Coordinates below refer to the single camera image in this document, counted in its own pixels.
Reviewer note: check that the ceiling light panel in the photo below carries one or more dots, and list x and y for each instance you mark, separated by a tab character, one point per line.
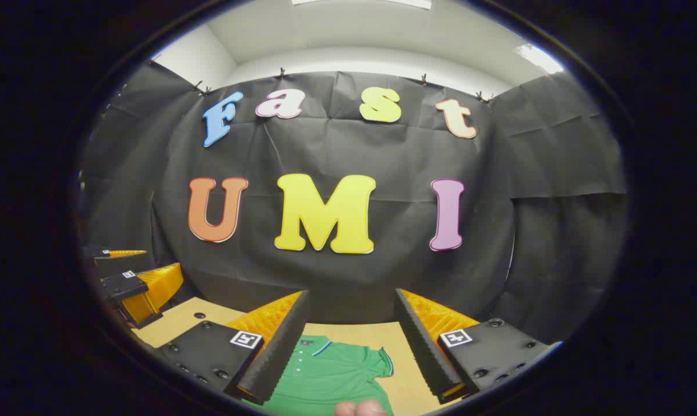
377	2
537	58

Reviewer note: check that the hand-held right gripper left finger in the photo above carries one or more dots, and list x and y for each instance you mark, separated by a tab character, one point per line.
279	352

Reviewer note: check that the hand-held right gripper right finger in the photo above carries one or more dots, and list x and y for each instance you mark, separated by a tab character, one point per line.
426	352

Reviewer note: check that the green T-shirt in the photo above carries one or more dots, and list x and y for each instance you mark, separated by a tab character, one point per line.
331	375

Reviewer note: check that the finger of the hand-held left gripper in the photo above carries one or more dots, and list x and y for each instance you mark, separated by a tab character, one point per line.
97	253
117	284

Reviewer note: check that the black backdrop cloth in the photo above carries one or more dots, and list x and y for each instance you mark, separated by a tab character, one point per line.
383	150

